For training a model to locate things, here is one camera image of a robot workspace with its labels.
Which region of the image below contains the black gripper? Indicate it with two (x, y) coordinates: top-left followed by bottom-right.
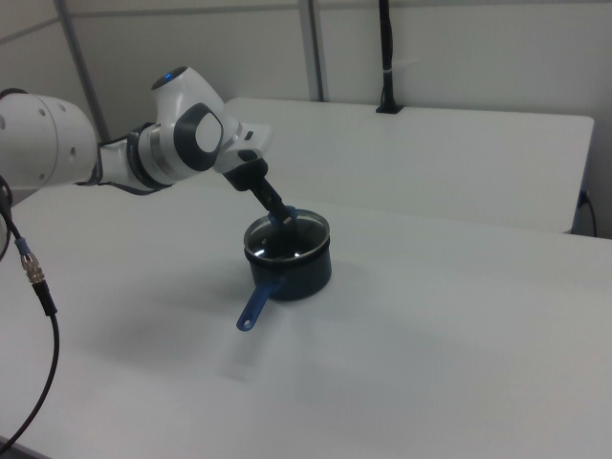
(222, 158), (298, 227)

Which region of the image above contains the glass lid with blue knob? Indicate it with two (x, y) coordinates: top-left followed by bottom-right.
(243, 208), (331, 262)

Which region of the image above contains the white side table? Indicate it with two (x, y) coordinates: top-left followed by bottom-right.
(222, 97), (596, 235)

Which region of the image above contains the black pole with clamp base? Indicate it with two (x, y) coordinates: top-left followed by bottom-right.
(375, 0), (404, 116)

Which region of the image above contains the dark saucepan with blue handle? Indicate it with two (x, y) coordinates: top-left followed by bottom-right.
(233, 237), (333, 333)

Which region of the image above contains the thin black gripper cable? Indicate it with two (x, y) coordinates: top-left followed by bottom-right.
(74, 121), (166, 197)

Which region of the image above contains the grey partition frame post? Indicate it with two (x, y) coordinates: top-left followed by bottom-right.
(296, 0), (332, 102)
(53, 0), (110, 142)

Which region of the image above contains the white cable tie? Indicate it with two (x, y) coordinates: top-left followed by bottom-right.
(383, 57), (418, 77)

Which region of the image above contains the black cable with metal connector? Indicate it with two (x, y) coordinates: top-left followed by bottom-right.
(0, 174), (61, 447)

